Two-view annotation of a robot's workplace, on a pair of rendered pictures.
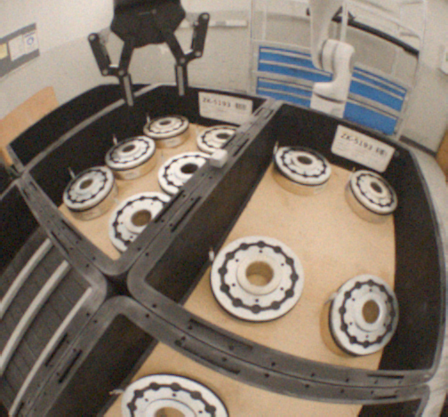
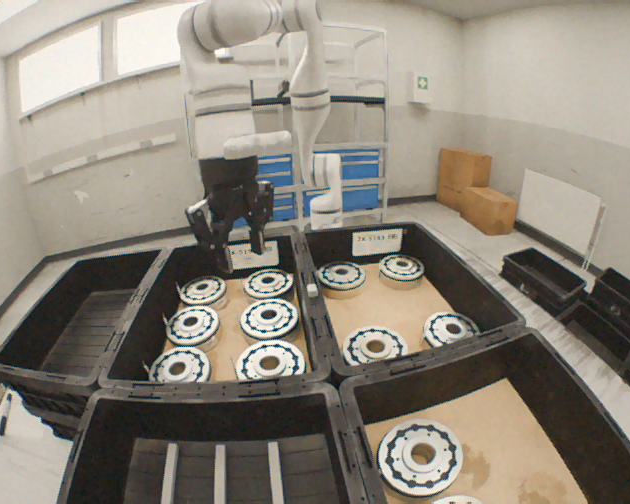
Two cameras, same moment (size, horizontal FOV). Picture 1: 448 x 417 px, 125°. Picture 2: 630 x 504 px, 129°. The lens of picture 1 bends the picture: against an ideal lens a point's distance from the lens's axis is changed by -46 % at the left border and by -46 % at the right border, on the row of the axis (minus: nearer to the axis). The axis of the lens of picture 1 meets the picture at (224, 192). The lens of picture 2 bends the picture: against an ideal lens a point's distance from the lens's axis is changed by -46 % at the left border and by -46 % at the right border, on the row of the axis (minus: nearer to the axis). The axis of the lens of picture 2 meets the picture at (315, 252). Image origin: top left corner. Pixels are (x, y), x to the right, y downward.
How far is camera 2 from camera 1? 0.24 m
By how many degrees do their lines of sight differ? 33
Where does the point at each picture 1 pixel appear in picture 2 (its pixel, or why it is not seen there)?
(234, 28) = (162, 146)
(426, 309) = (487, 304)
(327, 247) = (395, 318)
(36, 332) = not seen: outside the picture
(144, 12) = (235, 187)
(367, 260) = (426, 310)
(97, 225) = not seen: hidden behind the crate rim
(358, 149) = (374, 244)
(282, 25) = not seen: hidden behind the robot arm
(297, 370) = (444, 350)
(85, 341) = (354, 419)
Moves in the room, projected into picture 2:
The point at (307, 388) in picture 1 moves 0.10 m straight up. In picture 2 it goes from (457, 354) to (482, 286)
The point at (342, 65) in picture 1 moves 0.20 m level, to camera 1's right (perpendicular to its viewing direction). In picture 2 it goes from (335, 177) to (384, 168)
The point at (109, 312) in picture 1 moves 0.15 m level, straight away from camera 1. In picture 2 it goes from (348, 392) to (205, 433)
